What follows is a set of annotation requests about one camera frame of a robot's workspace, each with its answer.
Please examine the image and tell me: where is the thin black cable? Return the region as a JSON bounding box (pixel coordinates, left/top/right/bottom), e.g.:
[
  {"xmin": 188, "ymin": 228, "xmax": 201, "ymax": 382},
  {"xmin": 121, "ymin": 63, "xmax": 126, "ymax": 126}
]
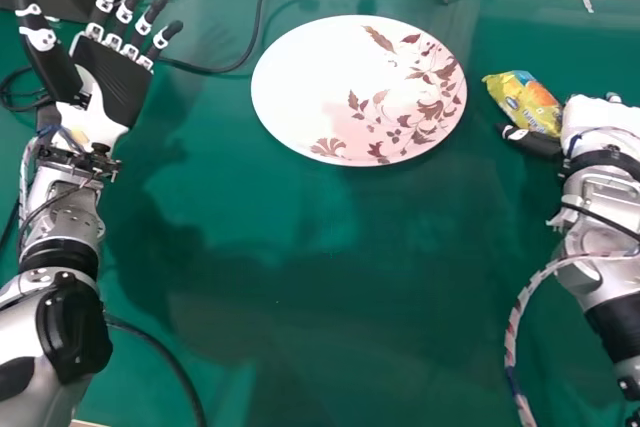
[{"xmin": 102, "ymin": 311, "xmax": 209, "ymax": 427}]

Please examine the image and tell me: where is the plate with brown leaf pattern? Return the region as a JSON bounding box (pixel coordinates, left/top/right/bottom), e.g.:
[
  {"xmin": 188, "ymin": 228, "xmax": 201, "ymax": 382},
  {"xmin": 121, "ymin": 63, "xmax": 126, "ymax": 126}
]
[{"xmin": 250, "ymin": 14, "xmax": 469, "ymax": 167}]

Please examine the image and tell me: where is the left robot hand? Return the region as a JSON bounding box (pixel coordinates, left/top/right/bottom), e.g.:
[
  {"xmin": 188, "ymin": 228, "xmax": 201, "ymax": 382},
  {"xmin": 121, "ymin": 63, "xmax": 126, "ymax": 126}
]
[{"xmin": 13, "ymin": 0, "xmax": 185, "ymax": 184}]

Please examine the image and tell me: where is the yellow-green biscuit packet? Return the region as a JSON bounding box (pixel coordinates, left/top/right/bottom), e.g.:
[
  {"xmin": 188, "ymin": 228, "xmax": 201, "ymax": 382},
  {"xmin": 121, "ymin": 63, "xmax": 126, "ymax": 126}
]
[{"xmin": 481, "ymin": 69, "xmax": 565, "ymax": 141}]

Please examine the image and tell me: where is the black looped cable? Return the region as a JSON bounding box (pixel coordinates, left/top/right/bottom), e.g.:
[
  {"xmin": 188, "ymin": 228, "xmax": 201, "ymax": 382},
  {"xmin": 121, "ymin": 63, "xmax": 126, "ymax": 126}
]
[{"xmin": 0, "ymin": 65, "xmax": 51, "ymax": 114}]

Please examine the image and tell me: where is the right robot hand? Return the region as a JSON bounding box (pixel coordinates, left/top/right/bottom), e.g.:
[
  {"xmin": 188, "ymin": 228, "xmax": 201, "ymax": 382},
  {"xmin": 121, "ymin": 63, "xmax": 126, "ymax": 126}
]
[{"xmin": 494, "ymin": 91, "xmax": 640, "ymax": 176}]

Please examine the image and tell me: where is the white wrapped cable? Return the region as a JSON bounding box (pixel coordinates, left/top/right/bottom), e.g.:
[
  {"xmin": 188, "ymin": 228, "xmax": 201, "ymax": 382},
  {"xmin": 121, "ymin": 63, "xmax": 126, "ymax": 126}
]
[{"xmin": 503, "ymin": 245, "xmax": 584, "ymax": 427}]

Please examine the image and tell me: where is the long black power cable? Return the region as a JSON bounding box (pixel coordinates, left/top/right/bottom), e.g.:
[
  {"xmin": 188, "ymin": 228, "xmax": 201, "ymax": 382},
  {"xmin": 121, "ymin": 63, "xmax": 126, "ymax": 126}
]
[{"xmin": 158, "ymin": 0, "xmax": 309, "ymax": 74}]

